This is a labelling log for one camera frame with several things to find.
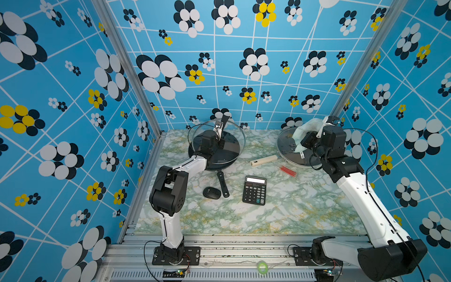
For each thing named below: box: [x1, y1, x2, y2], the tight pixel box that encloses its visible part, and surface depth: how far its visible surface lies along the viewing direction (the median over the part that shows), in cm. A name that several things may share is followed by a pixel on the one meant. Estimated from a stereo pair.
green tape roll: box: [257, 260, 269, 275], surface depth 72 cm
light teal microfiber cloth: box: [291, 118, 324, 153], surface depth 75 cm
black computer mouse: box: [202, 186, 222, 200], surface depth 92 cm
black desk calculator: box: [241, 175, 268, 206], surface depth 93 cm
